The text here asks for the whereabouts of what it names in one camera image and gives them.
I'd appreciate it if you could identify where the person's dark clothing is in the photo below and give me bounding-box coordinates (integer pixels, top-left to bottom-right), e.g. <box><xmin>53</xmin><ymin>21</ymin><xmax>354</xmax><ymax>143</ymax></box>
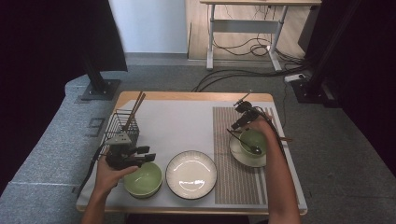
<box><xmin>125</xmin><ymin>214</ymin><xmax>270</xmax><ymax>224</ymax></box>

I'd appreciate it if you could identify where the black cable tangle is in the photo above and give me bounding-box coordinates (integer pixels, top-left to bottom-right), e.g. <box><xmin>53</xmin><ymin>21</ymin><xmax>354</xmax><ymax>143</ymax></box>
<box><xmin>212</xmin><ymin>36</ymin><xmax>304</xmax><ymax>60</ymax></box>

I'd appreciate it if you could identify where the white power strip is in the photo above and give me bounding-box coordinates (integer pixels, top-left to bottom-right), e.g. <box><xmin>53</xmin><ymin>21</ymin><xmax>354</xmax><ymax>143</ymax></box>
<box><xmin>283</xmin><ymin>73</ymin><xmax>307</xmax><ymax>83</ymax></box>

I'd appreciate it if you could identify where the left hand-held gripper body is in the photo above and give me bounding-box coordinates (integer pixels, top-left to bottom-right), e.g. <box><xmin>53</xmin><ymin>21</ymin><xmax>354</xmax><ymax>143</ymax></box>
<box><xmin>104</xmin><ymin>132</ymin><xmax>148</xmax><ymax>171</ymax></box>

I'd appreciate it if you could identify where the right hand-held gripper cable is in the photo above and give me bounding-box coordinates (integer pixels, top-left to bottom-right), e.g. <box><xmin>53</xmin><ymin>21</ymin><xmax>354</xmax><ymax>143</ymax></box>
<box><xmin>253</xmin><ymin>105</ymin><xmax>288</xmax><ymax>157</ymax></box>

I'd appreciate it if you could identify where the striped placemat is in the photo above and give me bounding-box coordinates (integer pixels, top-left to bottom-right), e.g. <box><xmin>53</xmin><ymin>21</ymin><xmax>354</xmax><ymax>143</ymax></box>
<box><xmin>212</xmin><ymin>106</ymin><xmax>302</xmax><ymax>206</ymax></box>

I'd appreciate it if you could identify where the thin black floor cable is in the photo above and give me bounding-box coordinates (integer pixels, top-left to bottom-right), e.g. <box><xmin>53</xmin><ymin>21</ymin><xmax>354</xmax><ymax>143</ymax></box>
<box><xmin>280</xmin><ymin>81</ymin><xmax>289</xmax><ymax>129</ymax></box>

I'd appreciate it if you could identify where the white plate with dark rim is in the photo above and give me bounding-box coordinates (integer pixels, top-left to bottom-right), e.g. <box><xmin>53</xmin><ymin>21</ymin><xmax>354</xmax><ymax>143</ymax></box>
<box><xmin>229</xmin><ymin>130</ymin><xmax>268</xmax><ymax>169</ymax></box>
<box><xmin>164</xmin><ymin>149</ymin><xmax>219</xmax><ymax>201</ymax></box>

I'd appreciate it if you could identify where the black curtain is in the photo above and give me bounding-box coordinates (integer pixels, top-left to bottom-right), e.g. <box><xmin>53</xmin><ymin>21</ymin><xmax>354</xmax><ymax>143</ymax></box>
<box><xmin>0</xmin><ymin>0</ymin><xmax>129</xmax><ymax>195</ymax></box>
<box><xmin>297</xmin><ymin>0</ymin><xmax>396</xmax><ymax>175</ymax></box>

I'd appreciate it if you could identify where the green bowl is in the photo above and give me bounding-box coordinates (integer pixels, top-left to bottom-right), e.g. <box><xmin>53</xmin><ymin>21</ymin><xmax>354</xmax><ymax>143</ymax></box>
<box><xmin>123</xmin><ymin>161</ymin><xmax>163</xmax><ymax>200</ymax></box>
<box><xmin>238</xmin><ymin>129</ymin><xmax>268</xmax><ymax>158</ymax></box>

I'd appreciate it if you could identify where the left hand-held gripper cable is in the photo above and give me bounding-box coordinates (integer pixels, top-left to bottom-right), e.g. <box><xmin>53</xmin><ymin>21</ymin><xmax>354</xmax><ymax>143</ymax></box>
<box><xmin>77</xmin><ymin>144</ymin><xmax>108</xmax><ymax>198</ymax></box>

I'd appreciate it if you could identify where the floor outlet cover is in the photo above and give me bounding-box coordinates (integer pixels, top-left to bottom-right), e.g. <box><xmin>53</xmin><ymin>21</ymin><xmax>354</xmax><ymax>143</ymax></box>
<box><xmin>84</xmin><ymin>117</ymin><xmax>106</xmax><ymax>138</ymax></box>

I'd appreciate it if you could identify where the desk with cables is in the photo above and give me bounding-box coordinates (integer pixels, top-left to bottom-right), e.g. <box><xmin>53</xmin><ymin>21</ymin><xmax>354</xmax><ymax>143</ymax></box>
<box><xmin>199</xmin><ymin>0</ymin><xmax>322</xmax><ymax>73</ymax></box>

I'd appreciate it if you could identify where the black floor cable bundle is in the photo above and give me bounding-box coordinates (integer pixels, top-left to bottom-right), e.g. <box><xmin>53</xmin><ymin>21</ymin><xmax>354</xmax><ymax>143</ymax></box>
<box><xmin>191</xmin><ymin>65</ymin><xmax>312</xmax><ymax>93</ymax></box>

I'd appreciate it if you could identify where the hand-held gripper cable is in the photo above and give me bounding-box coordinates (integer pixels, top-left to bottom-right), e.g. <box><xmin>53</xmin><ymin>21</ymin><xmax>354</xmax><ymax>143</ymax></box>
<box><xmin>253</xmin><ymin>105</ymin><xmax>288</xmax><ymax>157</ymax></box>
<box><xmin>77</xmin><ymin>144</ymin><xmax>108</xmax><ymax>198</ymax></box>

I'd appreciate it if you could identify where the black wire basket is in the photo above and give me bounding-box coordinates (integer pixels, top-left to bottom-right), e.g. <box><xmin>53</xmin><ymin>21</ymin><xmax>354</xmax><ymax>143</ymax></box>
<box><xmin>99</xmin><ymin>108</ymin><xmax>140</xmax><ymax>157</ymax></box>

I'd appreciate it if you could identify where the black metal stand with base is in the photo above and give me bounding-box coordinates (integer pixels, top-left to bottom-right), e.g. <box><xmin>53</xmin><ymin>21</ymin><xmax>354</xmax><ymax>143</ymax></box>
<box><xmin>290</xmin><ymin>0</ymin><xmax>363</xmax><ymax>109</ymax></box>
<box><xmin>81</xmin><ymin>52</ymin><xmax>122</xmax><ymax>102</ymax></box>

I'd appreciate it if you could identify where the metal spoon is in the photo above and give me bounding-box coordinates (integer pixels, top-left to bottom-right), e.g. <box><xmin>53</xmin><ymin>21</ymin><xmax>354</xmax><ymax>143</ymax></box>
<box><xmin>225</xmin><ymin>128</ymin><xmax>263</xmax><ymax>156</ymax></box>

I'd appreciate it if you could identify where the person's left hand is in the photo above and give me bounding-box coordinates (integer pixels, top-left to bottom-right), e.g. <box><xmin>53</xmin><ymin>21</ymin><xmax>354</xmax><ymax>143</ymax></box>
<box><xmin>92</xmin><ymin>155</ymin><xmax>139</xmax><ymax>197</ymax></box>

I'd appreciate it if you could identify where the person's right hand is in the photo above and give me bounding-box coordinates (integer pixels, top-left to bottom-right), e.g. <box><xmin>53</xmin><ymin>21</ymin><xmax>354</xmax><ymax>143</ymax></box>
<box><xmin>247</xmin><ymin>113</ymin><xmax>276</xmax><ymax>141</ymax></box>

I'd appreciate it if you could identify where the light grey table mat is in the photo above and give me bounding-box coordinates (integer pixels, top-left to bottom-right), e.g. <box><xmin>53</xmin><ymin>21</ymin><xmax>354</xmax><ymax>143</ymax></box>
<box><xmin>77</xmin><ymin>99</ymin><xmax>308</xmax><ymax>216</ymax></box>

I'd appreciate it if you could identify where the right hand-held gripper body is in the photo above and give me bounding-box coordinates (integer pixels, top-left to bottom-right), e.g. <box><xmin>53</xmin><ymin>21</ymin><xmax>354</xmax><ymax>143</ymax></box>
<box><xmin>233</xmin><ymin>91</ymin><xmax>261</xmax><ymax>127</ymax></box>

